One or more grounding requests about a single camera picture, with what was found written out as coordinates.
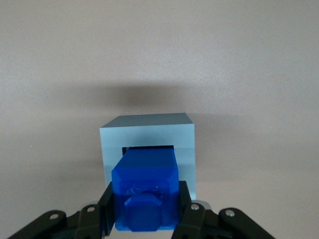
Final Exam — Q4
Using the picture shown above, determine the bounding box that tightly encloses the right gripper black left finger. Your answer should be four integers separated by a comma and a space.
6, 181, 116, 239

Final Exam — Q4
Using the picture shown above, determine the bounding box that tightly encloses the blue plastic insert part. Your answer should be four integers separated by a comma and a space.
111, 146, 181, 234

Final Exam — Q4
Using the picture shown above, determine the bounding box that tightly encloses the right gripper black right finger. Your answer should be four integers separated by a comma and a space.
171, 180, 275, 239

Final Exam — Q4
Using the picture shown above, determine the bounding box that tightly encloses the gray cube base with hole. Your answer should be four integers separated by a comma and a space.
99, 113, 198, 201

